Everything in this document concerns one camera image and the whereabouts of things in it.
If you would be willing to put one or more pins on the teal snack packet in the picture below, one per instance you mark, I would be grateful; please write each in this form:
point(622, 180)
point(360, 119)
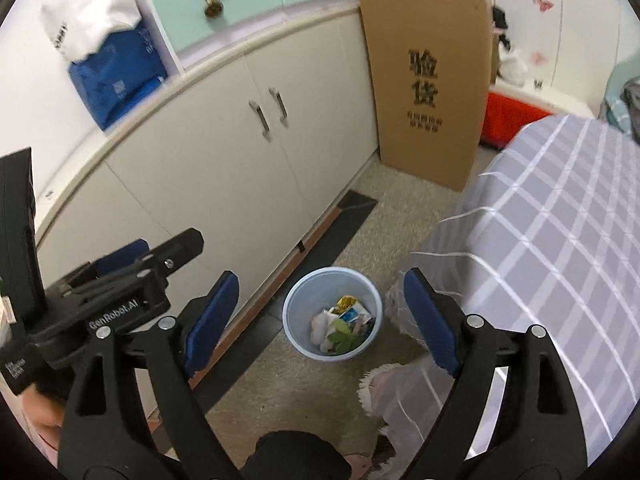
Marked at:
point(357, 319)

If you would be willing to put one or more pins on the red bench with white top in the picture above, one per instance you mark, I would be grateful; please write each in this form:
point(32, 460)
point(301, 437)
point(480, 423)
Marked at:
point(520, 110)

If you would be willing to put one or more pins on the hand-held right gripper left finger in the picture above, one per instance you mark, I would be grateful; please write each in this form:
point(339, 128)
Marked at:
point(210, 322)

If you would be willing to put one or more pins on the pink butterfly sticker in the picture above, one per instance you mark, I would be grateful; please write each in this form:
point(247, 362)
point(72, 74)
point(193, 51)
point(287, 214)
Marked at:
point(542, 0)

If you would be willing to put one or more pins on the faded pink sticker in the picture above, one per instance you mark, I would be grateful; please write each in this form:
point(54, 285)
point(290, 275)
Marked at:
point(537, 57)

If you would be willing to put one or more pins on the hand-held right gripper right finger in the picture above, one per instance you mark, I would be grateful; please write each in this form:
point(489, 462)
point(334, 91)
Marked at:
point(430, 322)

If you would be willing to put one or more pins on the person's leg black pants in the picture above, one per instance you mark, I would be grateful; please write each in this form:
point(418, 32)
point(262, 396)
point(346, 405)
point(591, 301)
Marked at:
point(300, 455)

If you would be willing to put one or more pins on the white plastic bag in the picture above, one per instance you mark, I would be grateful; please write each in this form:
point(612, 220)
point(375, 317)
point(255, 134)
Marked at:
point(514, 67)

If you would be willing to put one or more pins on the pinecone ornament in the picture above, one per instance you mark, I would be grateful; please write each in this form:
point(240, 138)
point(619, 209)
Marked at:
point(212, 8)

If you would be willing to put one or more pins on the white wardrobe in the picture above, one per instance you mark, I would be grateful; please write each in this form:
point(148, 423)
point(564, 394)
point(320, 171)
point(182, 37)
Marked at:
point(575, 35)

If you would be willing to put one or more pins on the person's left hand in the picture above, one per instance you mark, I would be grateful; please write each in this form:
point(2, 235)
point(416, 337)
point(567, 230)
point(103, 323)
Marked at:
point(47, 410)

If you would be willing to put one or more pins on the tall cardboard box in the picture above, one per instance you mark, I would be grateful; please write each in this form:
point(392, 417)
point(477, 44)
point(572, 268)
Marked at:
point(425, 95)

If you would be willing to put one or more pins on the blue plaid pillow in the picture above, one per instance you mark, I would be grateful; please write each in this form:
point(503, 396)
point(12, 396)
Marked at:
point(620, 112)

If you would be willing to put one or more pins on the grey quilt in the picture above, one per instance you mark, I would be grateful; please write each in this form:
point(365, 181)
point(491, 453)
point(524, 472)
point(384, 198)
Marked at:
point(632, 92)

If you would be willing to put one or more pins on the cream low cabinet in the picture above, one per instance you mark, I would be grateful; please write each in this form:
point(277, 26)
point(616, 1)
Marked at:
point(200, 160)

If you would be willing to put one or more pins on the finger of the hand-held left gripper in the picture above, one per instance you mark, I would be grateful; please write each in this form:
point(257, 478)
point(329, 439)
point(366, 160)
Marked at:
point(125, 255)
point(175, 252)

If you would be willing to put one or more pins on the grey checked tablecloth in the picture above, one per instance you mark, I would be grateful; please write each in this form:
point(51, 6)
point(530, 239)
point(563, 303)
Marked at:
point(550, 235)

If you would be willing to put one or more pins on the white paper bag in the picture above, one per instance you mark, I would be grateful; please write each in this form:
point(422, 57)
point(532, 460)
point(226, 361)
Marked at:
point(90, 15)

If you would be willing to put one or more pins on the white tissue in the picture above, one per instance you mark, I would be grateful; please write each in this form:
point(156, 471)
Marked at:
point(322, 330)

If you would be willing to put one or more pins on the blue plastic bucket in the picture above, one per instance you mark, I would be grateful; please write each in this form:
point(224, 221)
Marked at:
point(300, 330)

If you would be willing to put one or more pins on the green leaves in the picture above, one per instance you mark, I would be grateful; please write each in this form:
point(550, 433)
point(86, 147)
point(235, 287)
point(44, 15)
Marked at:
point(345, 340)

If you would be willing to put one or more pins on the blue shopping bag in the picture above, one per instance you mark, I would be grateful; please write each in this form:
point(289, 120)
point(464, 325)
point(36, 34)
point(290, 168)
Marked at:
point(120, 75)

